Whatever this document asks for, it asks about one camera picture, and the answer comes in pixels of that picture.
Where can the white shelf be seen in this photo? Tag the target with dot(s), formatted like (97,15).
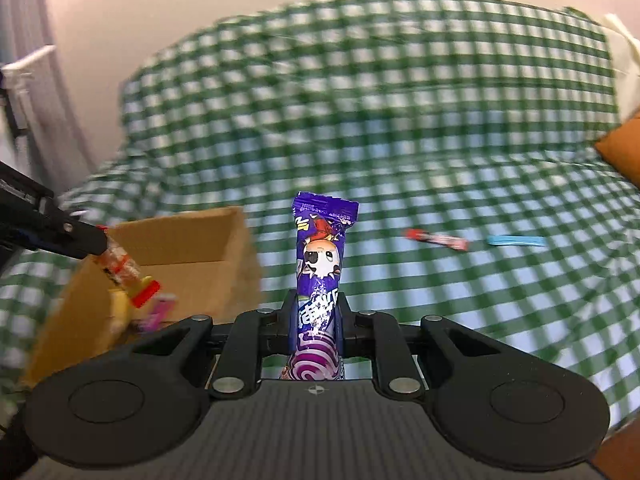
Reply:
(25,90)

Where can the brown cardboard box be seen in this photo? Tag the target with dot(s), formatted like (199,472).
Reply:
(190,245)

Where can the green white checked blanket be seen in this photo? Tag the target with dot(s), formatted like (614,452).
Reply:
(380,125)

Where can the pink snack packet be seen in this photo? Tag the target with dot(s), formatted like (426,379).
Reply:
(157,312)

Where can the purple snack packet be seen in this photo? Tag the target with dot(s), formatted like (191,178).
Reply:
(320,260)

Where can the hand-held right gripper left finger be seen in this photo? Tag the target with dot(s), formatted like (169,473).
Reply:
(289,321)

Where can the red white stick packet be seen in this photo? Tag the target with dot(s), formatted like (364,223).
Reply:
(435,240)

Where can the orange cushion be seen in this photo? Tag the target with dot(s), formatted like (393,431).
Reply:
(622,147)

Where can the clear red yellow snack packet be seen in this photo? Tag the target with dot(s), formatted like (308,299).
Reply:
(122,265)

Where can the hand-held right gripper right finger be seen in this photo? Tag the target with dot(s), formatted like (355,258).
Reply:
(342,322)

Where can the white cloth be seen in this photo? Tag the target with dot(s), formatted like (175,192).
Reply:
(622,60)

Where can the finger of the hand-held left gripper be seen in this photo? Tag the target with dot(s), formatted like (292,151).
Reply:
(75,232)

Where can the light blue stick packet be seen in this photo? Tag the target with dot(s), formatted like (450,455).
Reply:
(515,241)

